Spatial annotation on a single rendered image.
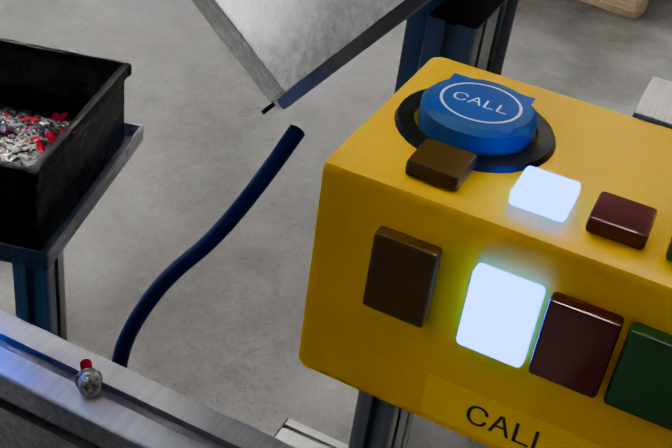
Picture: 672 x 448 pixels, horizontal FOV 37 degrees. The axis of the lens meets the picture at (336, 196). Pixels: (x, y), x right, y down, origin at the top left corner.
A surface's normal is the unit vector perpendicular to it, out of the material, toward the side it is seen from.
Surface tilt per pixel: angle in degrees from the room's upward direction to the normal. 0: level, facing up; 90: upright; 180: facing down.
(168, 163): 0
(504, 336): 90
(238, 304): 0
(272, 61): 55
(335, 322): 90
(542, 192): 0
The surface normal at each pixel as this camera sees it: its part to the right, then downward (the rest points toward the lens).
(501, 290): -0.44, 0.46
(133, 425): 0.12, -0.83
